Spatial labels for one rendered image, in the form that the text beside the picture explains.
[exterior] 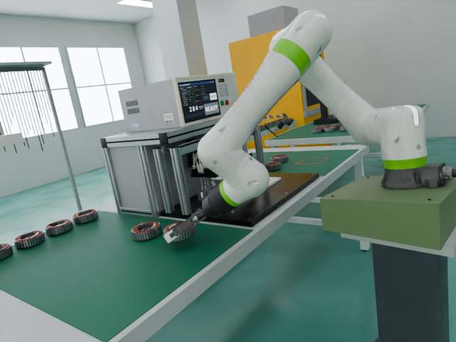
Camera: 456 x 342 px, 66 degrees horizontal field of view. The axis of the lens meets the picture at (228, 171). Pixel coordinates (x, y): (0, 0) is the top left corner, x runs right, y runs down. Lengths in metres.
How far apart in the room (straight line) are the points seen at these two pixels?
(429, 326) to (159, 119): 1.26
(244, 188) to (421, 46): 5.75
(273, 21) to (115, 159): 4.24
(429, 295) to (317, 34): 0.85
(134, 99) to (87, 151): 6.89
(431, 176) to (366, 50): 5.60
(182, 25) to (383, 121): 4.70
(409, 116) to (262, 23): 4.62
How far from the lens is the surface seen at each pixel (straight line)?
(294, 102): 5.14
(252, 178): 0.95
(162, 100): 1.56
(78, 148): 8.43
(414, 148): 1.18
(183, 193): 1.42
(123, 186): 1.70
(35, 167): 8.01
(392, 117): 1.16
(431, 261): 1.23
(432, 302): 1.30
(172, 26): 5.73
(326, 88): 1.23
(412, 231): 1.07
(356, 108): 1.27
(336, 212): 1.14
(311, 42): 1.02
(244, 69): 5.51
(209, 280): 1.04
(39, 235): 1.65
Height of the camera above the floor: 1.23
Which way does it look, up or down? 13 degrees down
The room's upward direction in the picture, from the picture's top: 9 degrees counter-clockwise
